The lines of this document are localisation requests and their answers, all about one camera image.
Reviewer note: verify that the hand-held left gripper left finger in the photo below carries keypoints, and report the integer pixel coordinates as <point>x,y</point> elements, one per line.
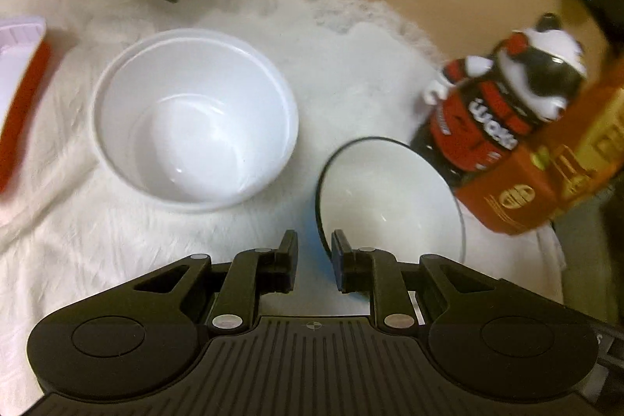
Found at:
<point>288,261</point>

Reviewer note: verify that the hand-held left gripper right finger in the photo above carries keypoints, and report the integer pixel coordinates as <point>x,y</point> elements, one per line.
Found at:
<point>341,266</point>

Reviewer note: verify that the black-rimmed white bowl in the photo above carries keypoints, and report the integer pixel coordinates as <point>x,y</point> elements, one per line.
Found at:
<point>390,192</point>

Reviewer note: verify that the white plastic bowl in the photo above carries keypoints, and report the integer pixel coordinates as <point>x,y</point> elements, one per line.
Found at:
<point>195,128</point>

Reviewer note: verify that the white fringed cloth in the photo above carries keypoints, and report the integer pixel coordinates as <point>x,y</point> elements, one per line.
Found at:
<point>341,79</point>

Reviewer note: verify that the panda figurine in red jacket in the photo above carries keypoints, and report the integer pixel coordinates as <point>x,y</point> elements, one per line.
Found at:
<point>477,128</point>

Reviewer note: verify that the red tray with white inside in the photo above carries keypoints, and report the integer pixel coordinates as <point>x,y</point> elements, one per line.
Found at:
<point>19,104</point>

